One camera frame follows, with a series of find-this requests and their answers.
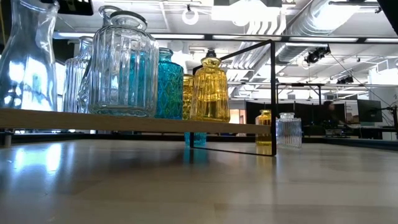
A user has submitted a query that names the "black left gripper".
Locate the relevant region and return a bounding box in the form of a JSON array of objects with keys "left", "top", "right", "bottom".
[{"left": 40, "top": 0, "right": 94, "bottom": 16}]

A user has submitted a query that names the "clear conical glass bottle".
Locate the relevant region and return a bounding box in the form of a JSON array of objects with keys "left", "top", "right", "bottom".
[{"left": 76, "top": 4, "right": 124, "bottom": 114}]

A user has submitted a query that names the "clear smooth glass carafe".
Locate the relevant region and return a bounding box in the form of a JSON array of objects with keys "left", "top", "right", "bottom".
[{"left": 0, "top": 0, "right": 60, "bottom": 112}]

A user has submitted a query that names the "tall clear ribbed glass vase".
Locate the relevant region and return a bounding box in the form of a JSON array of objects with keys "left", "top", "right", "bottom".
[{"left": 62, "top": 35, "right": 94, "bottom": 113}]

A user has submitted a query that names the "large clear fluted glass jar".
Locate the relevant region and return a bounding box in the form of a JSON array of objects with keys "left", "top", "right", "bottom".
[{"left": 88, "top": 10, "right": 160, "bottom": 118}]

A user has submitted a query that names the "teal lattice-pattern glass vase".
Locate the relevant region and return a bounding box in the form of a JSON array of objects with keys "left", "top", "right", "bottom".
[{"left": 154, "top": 47, "right": 185, "bottom": 120}]

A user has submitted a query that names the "amber diamond-pattern glass jar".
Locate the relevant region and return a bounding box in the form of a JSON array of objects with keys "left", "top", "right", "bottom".
[{"left": 182, "top": 73, "right": 195, "bottom": 121}]

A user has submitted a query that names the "amber ribbed glass vase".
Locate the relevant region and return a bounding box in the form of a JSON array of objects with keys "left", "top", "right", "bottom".
[
  {"left": 254, "top": 109, "right": 273, "bottom": 146},
  {"left": 190, "top": 55, "right": 231, "bottom": 123}
]

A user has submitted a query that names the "black ceiling spotlight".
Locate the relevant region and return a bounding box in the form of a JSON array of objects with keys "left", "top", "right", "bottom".
[{"left": 303, "top": 45, "right": 332, "bottom": 65}]

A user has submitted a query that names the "small clear ribbed glass vase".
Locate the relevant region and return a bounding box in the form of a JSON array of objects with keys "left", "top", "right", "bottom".
[{"left": 275, "top": 112, "right": 303, "bottom": 149}]

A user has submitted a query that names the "person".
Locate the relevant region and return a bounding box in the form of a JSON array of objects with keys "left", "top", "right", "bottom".
[{"left": 322, "top": 100, "right": 352, "bottom": 128}]

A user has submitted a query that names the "black computer monitor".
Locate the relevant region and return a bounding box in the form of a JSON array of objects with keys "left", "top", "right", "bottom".
[{"left": 357, "top": 99, "right": 383, "bottom": 123}]

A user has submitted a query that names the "white hanging ring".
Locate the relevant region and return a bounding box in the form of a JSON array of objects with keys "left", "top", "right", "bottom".
[{"left": 182, "top": 7, "right": 200, "bottom": 26}]

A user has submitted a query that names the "wooden tray with black handles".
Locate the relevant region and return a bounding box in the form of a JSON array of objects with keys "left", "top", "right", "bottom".
[{"left": 0, "top": 39, "right": 277, "bottom": 157}]

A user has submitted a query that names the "black aluminium table frame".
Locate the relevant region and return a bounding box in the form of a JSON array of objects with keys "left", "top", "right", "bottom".
[{"left": 11, "top": 132, "right": 398, "bottom": 152}]

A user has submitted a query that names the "silver ventilation duct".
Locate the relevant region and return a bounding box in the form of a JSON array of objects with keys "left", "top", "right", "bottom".
[{"left": 276, "top": 0, "right": 385, "bottom": 63}]

